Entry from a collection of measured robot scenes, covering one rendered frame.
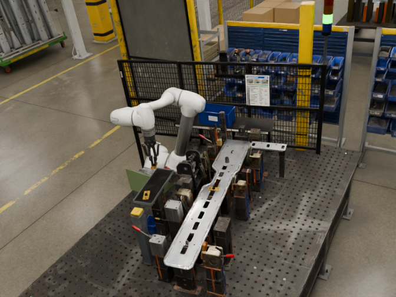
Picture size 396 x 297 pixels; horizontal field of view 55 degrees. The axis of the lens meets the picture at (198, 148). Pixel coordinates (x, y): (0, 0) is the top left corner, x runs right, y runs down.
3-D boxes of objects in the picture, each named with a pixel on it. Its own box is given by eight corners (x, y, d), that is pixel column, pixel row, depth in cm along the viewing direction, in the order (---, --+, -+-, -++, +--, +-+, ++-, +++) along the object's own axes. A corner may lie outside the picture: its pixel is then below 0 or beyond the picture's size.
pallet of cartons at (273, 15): (285, 76, 665) (286, 15, 608) (244, 71, 707) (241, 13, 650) (310, 53, 743) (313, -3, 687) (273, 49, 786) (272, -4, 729)
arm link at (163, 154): (145, 167, 335) (153, 144, 337) (164, 174, 333) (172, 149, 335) (141, 165, 319) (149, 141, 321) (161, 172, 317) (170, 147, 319)
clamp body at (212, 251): (226, 299, 231) (221, 258, 212) (203, 293, 236) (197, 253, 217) (231, 285, 239) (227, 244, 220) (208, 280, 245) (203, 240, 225)
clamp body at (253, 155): (261, 194, 308) (261, 158, 289) (247, 192, 312) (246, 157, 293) (264, 187, 315) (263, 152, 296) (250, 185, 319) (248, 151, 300)
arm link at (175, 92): (162, 88, 284) (180, 92, 282) (169, 82, 300) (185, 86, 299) (159, 104, 290) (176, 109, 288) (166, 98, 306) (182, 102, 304)
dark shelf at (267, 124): (270, 134, 325) (270, 131, 323) (173, 126, 356) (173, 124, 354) (274, 122, 342) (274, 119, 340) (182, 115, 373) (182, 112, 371)
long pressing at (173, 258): (195, 272, 215) (195, 270, 214) (159, 264, 223) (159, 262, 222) (251, 142, 321) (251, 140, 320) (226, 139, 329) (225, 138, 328)
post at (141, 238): (152, 266, 259) (139, 218, 235) (142, 263, 262) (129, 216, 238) (157, 257, 265) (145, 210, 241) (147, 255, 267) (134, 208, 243)
